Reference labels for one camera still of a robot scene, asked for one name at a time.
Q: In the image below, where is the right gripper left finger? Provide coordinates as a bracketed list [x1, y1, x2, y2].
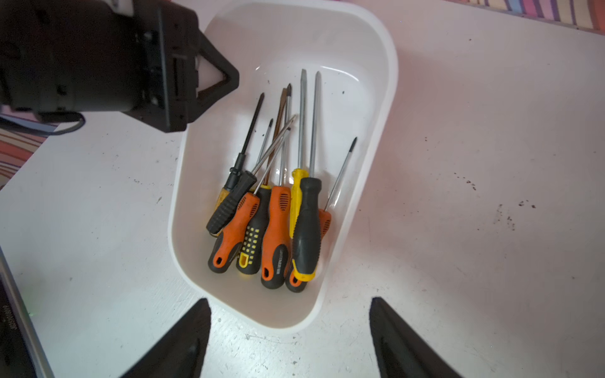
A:
[123, 299, 211, 378]

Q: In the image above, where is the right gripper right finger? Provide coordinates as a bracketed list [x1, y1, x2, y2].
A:
[370, 297, 460, 378]

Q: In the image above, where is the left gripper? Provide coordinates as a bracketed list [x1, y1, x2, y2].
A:
[126, 1, 239, 133]

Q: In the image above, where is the white plastic storage box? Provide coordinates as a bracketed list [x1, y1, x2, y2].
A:
[168, 1, 399, 334]

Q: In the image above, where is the black yellow dotted screwdriver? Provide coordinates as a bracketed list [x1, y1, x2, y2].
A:
[235, 87, 290, 276]

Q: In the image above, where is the small orange screwdriver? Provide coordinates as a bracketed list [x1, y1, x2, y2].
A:
[285, 137, 358, 293]

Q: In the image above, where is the black yellow-tip screwdriver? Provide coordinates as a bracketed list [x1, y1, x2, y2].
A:
[292, 72, 322, 282]

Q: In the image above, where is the orange screwdriver long shaft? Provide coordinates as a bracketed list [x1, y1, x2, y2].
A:
[260, 83, 294, 290]

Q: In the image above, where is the orange black screwdriver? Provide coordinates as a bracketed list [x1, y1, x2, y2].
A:
[208, 190, 260, 273]

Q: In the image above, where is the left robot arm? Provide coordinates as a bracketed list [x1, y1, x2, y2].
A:
[1, 1, 239, 133]

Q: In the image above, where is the small black precision screwdriver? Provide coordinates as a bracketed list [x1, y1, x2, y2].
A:
[223, 93, 265, 192]

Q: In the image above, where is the black ribbed handle screwdriver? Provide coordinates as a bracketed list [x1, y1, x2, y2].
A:
[206, 114, 299, 235]

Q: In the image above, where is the yellow handle screwdriver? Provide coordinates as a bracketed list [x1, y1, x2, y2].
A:
[289, 69, 308, 237]

